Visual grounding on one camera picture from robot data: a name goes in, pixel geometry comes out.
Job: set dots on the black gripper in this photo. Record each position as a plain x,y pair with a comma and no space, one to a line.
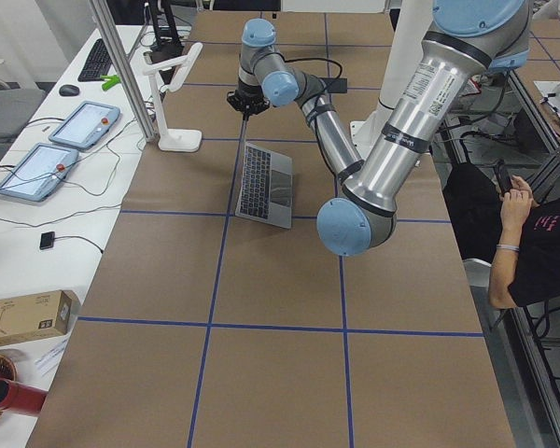
247,100

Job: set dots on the grey laptop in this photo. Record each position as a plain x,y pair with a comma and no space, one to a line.
266,190

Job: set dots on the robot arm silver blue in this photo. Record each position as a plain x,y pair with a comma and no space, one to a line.
451,41

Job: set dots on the black mouse pad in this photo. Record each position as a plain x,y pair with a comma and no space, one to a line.
336,85

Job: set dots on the black computer mouse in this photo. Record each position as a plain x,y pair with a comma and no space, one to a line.
69,90

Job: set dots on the green plastic object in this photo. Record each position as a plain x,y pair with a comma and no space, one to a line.
109,81

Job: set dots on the upper blue teach pendant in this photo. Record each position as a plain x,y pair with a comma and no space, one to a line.
85,126

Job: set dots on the blue teach pendant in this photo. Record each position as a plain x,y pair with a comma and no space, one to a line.
39,173
85,126

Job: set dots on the black keyboard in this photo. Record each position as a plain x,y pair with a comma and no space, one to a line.
97,63

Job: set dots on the lower blue teach pendant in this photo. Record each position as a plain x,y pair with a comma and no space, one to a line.
39,173

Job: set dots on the small black device on desk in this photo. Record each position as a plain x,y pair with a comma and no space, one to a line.
47,240

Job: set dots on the cardboard box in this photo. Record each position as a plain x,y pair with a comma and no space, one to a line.
36,316

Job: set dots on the person in black shirt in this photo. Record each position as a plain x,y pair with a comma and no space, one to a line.
516,235

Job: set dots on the red cylinder bottle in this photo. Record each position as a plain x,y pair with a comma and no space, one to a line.
20,398

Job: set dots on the aluminium frame post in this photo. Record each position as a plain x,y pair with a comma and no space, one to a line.
109,33

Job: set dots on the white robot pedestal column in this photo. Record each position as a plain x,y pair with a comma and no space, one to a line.
392,93

